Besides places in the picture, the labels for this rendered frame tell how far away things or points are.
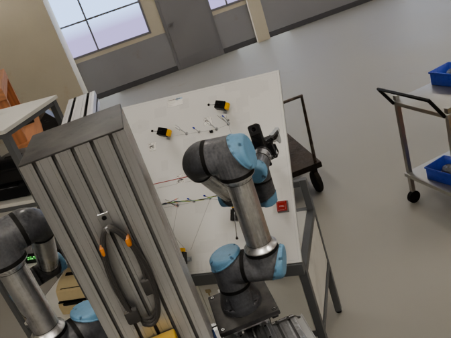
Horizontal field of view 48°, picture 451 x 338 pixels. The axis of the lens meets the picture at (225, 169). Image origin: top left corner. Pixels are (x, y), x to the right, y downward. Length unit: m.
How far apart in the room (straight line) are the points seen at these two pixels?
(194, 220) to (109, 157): 1.56
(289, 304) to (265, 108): 1.03
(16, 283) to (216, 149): 0.72
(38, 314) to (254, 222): 0.73
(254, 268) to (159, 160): 1.31
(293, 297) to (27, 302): 1.44
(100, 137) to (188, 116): 1.72
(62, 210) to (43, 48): 9.81
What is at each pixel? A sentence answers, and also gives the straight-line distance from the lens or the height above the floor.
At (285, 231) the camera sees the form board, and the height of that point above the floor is 0.99.
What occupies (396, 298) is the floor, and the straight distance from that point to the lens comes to 3.54.
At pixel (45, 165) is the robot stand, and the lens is 1.21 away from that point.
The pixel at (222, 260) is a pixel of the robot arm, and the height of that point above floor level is 1.39.
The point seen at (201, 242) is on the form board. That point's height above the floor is 0.99.
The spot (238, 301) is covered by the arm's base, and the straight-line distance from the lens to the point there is 1.83.
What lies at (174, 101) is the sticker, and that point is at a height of 1.61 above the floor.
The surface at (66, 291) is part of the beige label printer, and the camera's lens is 3.21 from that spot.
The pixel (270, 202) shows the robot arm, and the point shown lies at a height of 1.43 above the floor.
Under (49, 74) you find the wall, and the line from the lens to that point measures 11.06.
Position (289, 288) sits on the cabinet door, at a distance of 2.67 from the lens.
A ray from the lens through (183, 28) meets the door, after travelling 11.93.
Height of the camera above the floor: 2.33
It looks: 23 degrees down
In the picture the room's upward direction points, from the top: 19 degrees counter-clockwise
